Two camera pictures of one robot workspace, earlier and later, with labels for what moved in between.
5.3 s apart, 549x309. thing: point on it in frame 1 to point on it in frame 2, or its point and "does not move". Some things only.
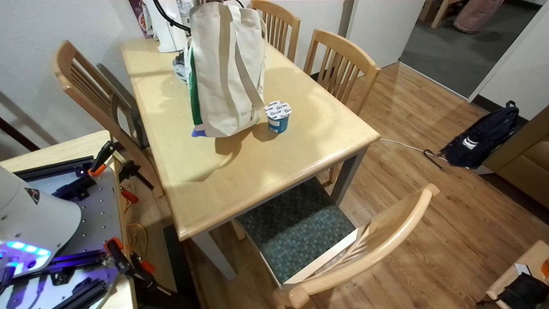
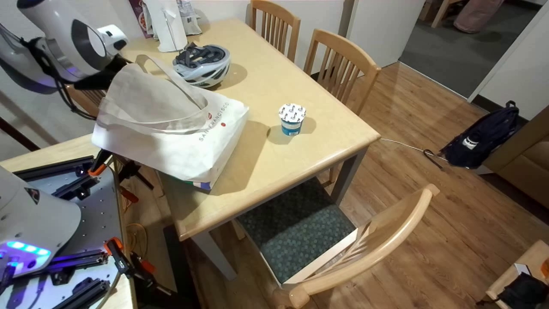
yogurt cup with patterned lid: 278,116 to 292,119
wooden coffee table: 532,260 does not move
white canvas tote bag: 225,70 to 150,119
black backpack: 481,140 does not move
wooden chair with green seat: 311,243 does not move
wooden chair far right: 340,68 does not move
